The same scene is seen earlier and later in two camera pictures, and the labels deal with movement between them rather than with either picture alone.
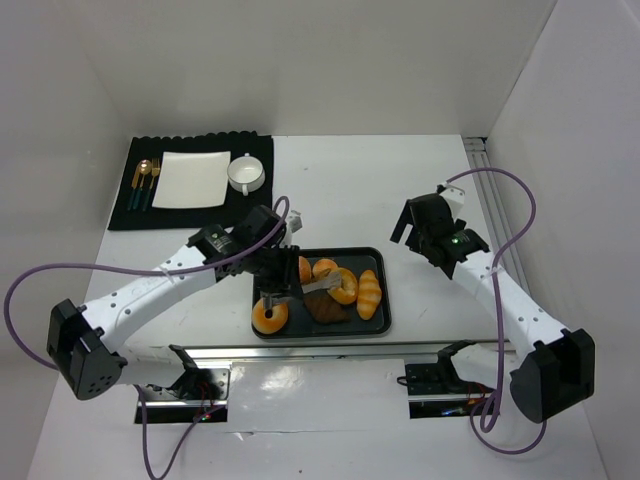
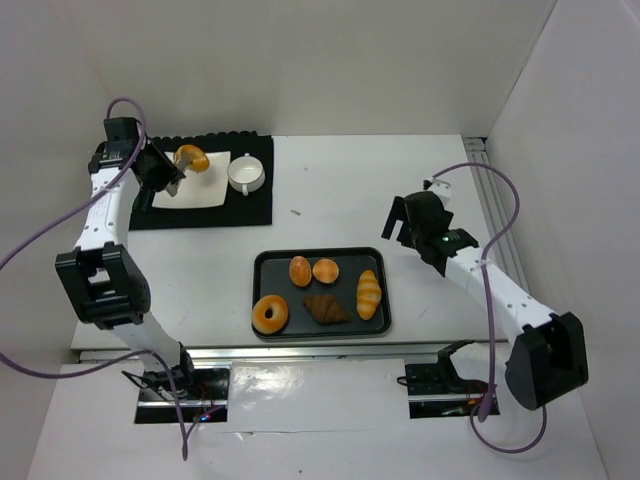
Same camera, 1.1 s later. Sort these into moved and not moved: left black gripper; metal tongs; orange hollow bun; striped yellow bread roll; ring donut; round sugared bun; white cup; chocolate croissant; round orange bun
Moved: metal tongs; left black gripper; orange hollow bun
Not moved: round sugared bun; round orange bun; chocolate croissant; white cup; ring donut; striped yellow bread roll
